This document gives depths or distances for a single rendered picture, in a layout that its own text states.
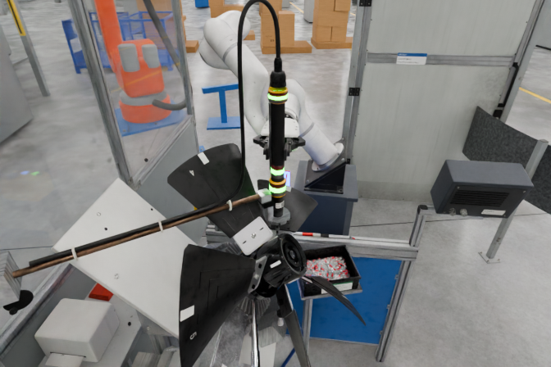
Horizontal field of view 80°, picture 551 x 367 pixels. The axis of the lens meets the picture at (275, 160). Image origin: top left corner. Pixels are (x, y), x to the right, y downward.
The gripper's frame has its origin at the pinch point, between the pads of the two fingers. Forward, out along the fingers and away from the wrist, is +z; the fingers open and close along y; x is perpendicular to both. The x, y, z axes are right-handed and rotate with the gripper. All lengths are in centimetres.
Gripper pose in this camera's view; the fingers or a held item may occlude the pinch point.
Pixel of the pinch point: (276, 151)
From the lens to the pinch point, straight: 81.0
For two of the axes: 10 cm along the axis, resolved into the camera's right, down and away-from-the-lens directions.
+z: -1.1, 5.1, -8.5
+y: -9.9, -0.6, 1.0
